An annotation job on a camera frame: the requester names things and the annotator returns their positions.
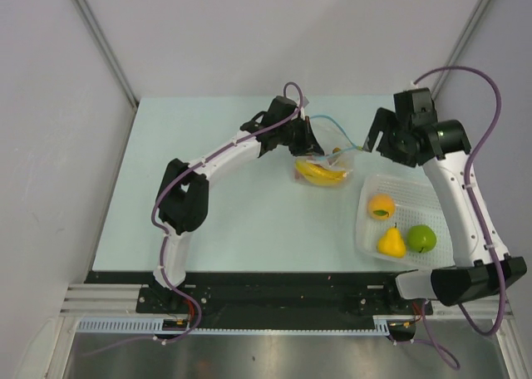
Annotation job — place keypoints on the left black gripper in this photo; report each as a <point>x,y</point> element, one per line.
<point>307,140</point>

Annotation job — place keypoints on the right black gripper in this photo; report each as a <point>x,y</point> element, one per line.
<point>384,121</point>

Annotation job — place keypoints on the yellow fake banana bunch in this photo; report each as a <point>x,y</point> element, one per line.
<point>319,176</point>

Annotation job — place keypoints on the clear zip top bag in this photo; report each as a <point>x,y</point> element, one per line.
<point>340,150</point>

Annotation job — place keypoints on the orange fake fruit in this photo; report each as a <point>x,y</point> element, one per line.
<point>381,207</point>

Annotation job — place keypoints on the green fake apple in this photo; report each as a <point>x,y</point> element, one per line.
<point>421,238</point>

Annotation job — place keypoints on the yellow fake pear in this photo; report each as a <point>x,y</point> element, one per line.
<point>392,244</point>

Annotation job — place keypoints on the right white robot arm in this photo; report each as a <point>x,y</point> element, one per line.
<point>483,265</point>

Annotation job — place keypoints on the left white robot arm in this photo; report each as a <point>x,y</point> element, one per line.
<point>182,202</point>

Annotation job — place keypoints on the white perforated plastic basket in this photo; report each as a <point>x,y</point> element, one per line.
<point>416,204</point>

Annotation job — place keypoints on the right aluminium corner post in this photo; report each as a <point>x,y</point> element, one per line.
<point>468,31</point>

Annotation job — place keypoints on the aluminium corner post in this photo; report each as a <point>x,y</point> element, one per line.
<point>102,44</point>
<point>468,31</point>

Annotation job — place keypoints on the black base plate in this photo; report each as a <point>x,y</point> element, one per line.
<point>369,293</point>

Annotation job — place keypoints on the aluminium frame rail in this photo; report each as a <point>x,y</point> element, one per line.
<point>109,300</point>

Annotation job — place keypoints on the left aluminium corner post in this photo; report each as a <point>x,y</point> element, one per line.
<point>102,44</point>

